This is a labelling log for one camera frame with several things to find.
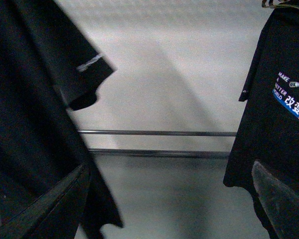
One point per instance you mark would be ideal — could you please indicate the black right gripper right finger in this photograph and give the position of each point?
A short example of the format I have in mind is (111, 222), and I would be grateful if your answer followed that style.
(279, 196)

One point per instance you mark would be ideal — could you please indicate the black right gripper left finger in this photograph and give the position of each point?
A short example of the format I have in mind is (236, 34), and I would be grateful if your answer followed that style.
(54, 215)

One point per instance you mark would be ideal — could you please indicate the black t-shirt with white stripe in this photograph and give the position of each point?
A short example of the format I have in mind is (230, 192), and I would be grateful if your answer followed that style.
(47, 67)

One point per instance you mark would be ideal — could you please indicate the black t-shirt with printed logo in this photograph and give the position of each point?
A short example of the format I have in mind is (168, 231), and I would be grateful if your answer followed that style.
(269, 127)

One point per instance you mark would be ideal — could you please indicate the grey metal drying rack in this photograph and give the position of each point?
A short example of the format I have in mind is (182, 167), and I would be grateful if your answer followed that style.
(155, 143)

